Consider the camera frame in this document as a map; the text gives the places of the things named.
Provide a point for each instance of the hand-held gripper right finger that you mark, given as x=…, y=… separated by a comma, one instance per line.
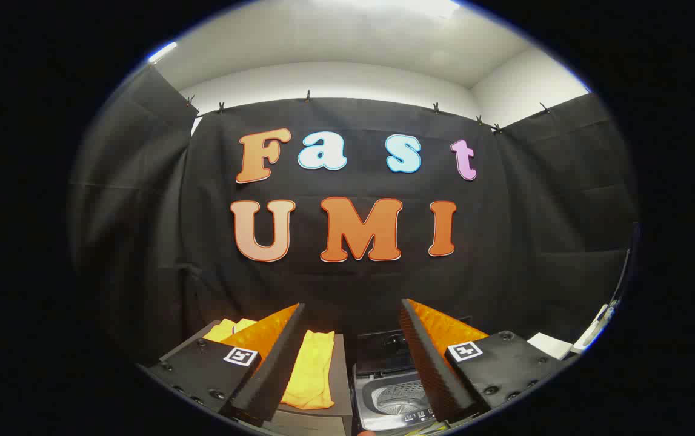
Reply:
x=429, y=363

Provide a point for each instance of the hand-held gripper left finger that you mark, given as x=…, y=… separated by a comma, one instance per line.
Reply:
x=274, y=363

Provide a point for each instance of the yellow polo shirt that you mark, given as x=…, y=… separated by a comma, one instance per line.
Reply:
x=314, y=369

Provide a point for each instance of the grey washing machine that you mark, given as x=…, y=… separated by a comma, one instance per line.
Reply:
x=365, y=393

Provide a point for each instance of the grey side table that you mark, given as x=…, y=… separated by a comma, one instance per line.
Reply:
x=311, y=424

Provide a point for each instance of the white flat board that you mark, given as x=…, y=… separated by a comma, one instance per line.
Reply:
x=550, y=346

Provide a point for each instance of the white plastic object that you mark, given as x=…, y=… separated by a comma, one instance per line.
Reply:
x=592, y=332

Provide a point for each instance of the row of black cloth clips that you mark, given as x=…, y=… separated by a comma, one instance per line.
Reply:
x=308, y=95

